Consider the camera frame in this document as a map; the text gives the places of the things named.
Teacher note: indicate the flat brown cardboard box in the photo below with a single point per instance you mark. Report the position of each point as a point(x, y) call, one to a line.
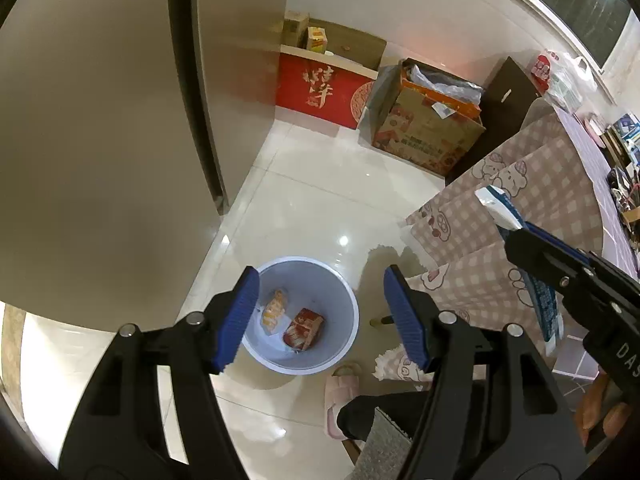
point(357, 47)

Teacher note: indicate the yellow box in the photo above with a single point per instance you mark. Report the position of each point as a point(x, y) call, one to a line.
point(317, 40)

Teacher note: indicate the orange snack packet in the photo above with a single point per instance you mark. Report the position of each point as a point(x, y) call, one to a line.
point(275, 312)

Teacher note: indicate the pink slipper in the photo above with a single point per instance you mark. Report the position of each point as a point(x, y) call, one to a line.
point(340, 400)

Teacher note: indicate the clear plastic bag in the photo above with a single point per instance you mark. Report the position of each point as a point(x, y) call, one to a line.
point(445, 85)

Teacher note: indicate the white red plastic bag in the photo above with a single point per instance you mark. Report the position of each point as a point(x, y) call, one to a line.
point(565, 80)

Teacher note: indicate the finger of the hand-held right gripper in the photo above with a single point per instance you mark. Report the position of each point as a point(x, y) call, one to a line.
point(535, 260)
point(555, 240)

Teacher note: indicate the beige refrigerator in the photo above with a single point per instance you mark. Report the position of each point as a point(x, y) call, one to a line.
point(100, 135)

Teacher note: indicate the pink checked tablecloth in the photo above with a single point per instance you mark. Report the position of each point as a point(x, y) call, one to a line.
point(550, 180)

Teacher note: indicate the large printed cardboard box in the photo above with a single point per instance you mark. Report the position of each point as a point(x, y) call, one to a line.
point(425, 135)

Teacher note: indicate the blue white packet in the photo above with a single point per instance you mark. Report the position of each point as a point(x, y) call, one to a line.
point(545, 300)

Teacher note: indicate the small red box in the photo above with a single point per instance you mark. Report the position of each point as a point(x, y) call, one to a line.
point(304, 329)

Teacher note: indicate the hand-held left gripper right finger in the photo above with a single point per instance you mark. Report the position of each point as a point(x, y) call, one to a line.
point(405, 315)

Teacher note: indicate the person's leg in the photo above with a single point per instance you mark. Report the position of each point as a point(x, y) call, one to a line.
point(380, 410)

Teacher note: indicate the dark wooden cabinet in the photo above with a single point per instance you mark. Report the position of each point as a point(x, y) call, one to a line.
point(505, 105)

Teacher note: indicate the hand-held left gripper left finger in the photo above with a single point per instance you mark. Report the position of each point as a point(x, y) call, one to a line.
point(237, 320)

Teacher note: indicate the red gift box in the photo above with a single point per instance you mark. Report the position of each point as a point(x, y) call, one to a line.
point(320, 87)

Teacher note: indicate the pale blue plastic bin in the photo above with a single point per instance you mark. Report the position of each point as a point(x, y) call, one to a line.
point(325, 285)

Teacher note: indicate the small brown cardboard box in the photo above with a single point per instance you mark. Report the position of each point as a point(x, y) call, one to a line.
point(295, 30)

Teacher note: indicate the blue white boxes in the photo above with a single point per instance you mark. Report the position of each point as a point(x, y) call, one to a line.
point(627, 130)

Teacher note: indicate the brown shoes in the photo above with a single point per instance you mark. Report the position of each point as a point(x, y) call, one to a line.
point(605, 410)

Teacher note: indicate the window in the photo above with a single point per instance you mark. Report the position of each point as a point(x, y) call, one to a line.
point(580, 0)

